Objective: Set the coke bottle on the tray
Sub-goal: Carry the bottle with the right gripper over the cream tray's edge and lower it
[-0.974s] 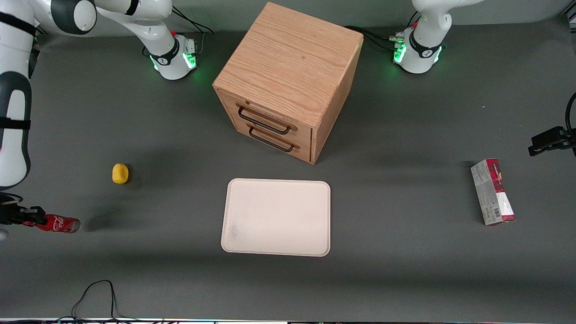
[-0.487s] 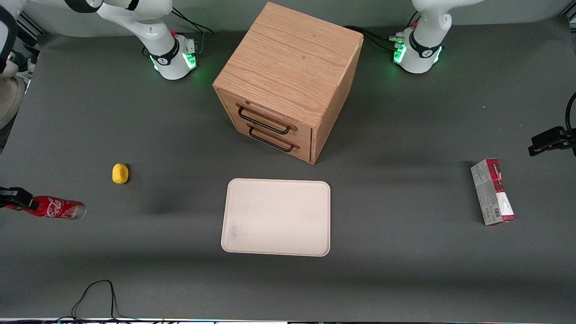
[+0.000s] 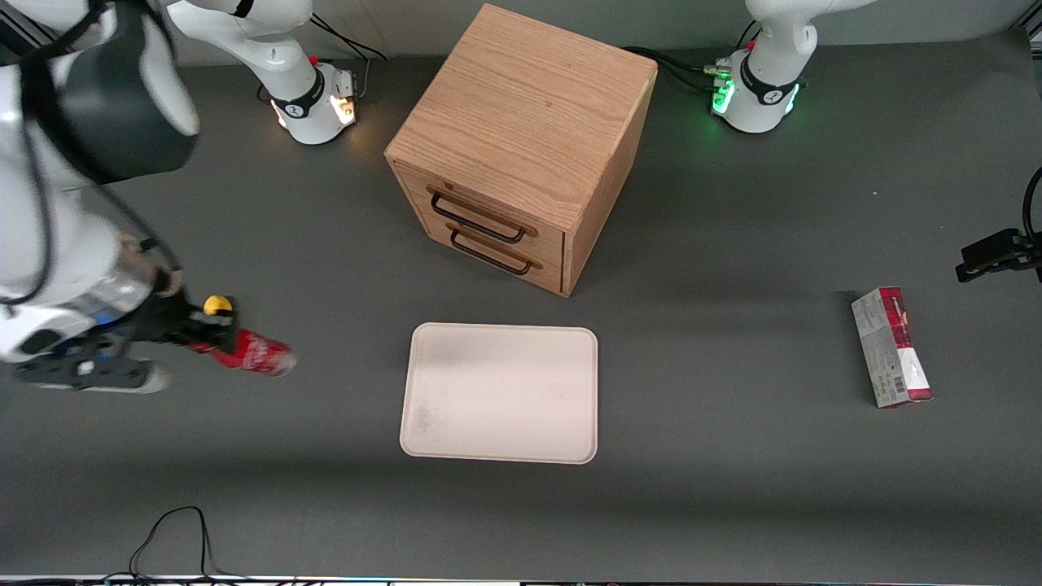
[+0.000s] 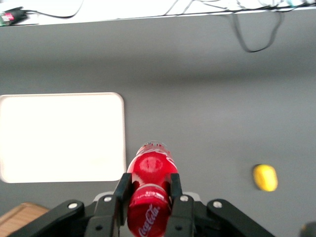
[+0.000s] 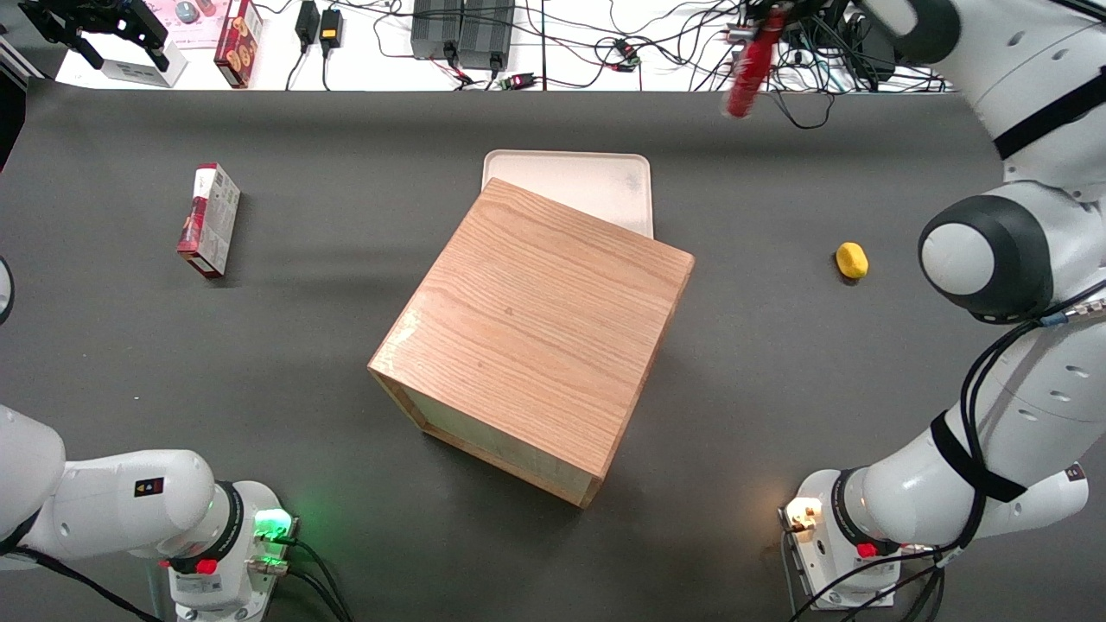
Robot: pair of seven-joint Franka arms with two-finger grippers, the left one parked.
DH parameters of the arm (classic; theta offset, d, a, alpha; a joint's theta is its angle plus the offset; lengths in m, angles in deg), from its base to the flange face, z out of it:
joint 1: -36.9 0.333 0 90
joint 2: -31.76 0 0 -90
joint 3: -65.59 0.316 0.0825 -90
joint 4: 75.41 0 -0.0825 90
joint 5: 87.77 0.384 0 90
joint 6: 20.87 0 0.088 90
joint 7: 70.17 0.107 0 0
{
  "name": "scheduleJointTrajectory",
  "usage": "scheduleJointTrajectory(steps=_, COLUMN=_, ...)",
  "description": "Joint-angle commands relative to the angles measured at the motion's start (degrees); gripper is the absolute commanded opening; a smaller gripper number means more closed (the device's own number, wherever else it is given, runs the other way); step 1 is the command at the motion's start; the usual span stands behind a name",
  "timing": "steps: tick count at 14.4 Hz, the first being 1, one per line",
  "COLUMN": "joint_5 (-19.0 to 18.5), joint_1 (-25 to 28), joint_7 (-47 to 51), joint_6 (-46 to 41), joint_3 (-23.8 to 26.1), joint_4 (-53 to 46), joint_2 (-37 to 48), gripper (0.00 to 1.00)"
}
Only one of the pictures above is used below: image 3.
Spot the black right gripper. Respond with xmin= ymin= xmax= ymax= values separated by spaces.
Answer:
xmin=114 ymin=289 xmax=239 ymax=356

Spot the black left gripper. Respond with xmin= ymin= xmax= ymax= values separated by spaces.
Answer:
xmin=957 ymin=230 xmax=1042 ymax=283

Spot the red can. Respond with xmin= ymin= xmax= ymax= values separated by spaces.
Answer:
xmin=187 ymin=295 xmax=298 ymax=378

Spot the beige plastic tray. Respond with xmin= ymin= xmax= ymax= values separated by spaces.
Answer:
xmin=399 ymin=322 xmax=600 ymax=466

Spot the red plaid cardboard box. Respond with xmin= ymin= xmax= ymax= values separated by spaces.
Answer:
xmin=851 ymin=286 xmax=934 ymax=409

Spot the wooden drawer front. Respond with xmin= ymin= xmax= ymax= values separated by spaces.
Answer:
xmin=420 ymin=220 xmax=565 ymax=294
xmin=394 ymin=160 xmax=568 ymax=255

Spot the wooden drawer cabinet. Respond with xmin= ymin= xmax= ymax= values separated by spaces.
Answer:
xmin=384 ymin=3 xmax=659 ymax=298

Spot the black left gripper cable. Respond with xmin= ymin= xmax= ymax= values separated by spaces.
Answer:
xmin=1021 ymin=167 xmax=1042 ymax=249

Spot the black looped table cable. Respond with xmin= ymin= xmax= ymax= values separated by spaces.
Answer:
xmin=102 ymin=505 xmax=245 ymax=584

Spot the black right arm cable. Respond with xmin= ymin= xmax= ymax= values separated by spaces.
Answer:
xmin=0 ymin=49 xmax=58 ymax=308

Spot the black metal drawer handle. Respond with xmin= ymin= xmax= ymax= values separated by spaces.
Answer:
xmin=446 ymin=223 xmax=544 ymax=276
xmin=426 ymin=186 xmax=539 ymax=245

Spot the black right base cable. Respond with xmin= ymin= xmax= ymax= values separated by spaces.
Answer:
xmin=308 ymin=11 xmax=389 ymax=98

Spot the black base cable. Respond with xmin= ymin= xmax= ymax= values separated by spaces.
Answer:
xmin=308 ymin=11 xmax=389 ymax=98
xmin=623 ymin=20 xmax=762 ymax=92

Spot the black left base cable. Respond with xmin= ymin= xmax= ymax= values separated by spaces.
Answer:
xmin=623 ymin=20 xmax=762 ymax=92

